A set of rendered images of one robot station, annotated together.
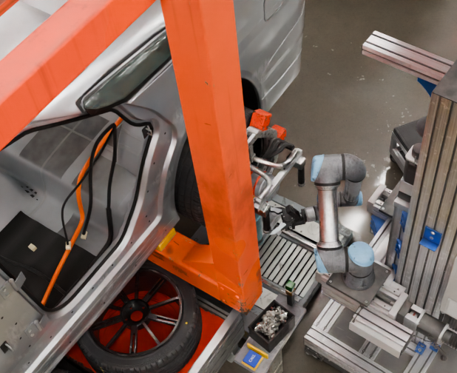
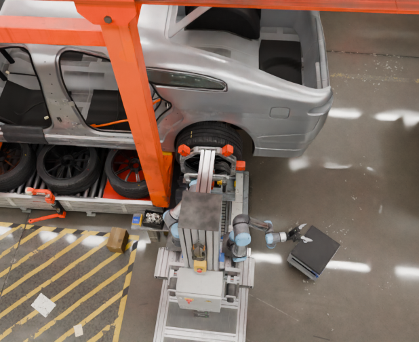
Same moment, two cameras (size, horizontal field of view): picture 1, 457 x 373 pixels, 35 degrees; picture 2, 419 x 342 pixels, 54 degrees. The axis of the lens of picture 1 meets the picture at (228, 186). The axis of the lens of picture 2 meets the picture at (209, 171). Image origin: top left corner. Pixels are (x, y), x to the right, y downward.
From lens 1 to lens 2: 2.13 m
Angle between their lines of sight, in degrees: 29
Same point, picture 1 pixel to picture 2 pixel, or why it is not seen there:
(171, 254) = not seen: hidden behind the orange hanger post
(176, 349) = (124, 188)
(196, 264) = not seen: hidden behind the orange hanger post
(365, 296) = (170, 246)
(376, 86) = (353, 208)
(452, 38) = not seen: outside the picture
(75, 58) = (27, 36)
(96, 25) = (41, 32)
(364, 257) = (174, 231)
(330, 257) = (167, 217)
